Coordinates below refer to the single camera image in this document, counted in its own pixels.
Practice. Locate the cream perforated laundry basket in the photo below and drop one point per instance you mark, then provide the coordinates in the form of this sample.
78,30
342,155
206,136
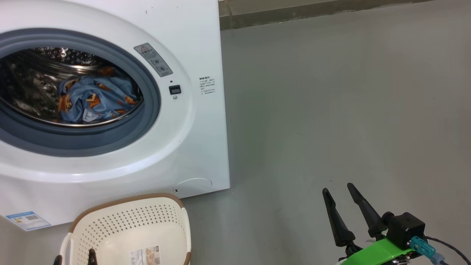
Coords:
147,228

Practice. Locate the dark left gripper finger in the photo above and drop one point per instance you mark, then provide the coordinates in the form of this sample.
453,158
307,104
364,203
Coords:
92,259
58,261

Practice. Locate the round white filter cover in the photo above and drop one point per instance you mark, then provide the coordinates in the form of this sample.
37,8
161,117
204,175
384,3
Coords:
193,186

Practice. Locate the paper basket label sticker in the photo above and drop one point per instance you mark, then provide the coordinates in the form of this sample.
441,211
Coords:
145,255

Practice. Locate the blue energy label sticker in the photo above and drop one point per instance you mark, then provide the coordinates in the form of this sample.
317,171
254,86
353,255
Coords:
28,220

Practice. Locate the white front-load washing machine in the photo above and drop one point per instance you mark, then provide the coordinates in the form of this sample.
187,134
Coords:
191,140

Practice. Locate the black door lock socket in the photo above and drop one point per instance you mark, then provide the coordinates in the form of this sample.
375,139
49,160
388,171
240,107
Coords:
174,89

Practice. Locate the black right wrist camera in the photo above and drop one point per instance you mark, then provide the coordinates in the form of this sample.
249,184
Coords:
404,228

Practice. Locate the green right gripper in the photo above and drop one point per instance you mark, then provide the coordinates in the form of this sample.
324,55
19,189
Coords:
375,254

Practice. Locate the blue bear-print pajama top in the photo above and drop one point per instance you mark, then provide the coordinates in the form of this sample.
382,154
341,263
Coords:
117,92

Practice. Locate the grey warning sticker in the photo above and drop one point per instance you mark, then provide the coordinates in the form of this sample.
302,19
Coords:
152,59

